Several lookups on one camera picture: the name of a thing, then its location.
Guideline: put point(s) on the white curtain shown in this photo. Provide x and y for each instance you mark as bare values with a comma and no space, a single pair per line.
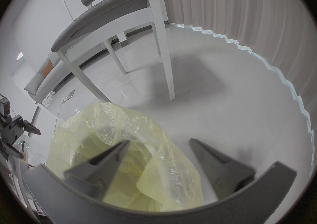
247,7

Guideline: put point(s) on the pale grey sofa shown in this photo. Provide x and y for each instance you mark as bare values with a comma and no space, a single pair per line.
49,79

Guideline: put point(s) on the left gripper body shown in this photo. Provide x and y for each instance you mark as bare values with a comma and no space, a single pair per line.
11,130

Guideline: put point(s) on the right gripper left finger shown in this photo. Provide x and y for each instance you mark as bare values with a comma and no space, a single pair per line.
99,171

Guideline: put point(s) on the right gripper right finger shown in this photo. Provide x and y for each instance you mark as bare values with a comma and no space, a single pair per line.
223,171

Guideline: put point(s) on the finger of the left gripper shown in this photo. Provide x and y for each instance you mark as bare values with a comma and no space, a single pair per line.
31,127
12,153

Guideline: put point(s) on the grey and white chair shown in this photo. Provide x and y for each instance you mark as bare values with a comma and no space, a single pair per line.
111,12

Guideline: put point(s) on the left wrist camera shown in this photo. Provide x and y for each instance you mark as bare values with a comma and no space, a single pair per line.
4,108

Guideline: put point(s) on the orange cushion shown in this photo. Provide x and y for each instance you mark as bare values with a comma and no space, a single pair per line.
47,68

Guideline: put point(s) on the yellow plastic bag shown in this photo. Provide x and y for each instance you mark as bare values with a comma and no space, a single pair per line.
170,168

